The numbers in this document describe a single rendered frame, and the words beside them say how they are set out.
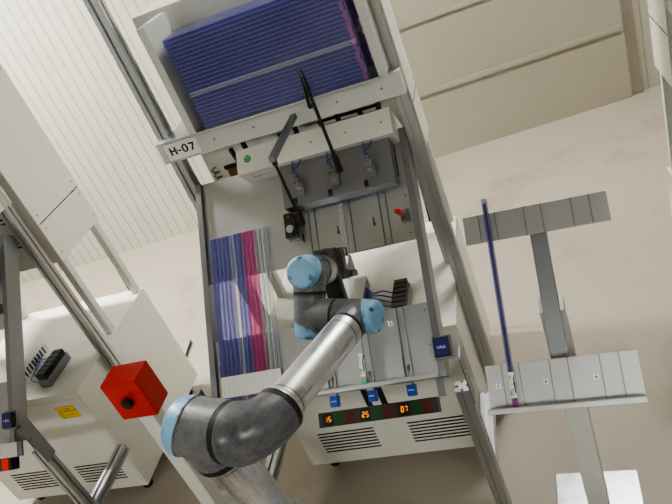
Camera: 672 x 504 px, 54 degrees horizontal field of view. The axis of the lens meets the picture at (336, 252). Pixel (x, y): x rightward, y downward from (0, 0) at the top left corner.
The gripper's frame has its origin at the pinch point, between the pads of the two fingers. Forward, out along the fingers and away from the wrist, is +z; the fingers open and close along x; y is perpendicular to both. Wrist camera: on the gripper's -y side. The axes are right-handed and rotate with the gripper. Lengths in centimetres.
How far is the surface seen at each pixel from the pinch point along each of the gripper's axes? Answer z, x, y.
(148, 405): 12, 80, -28
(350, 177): 6.5, -3.9, 27.4
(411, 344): 2.5, -12.6, -21.5
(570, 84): 270, -83, 97
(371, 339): 3.1, -1.6, -18.4
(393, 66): 4, -23, 53
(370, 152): 7.7, -10.8, 33.1
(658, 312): 117, -86, -36
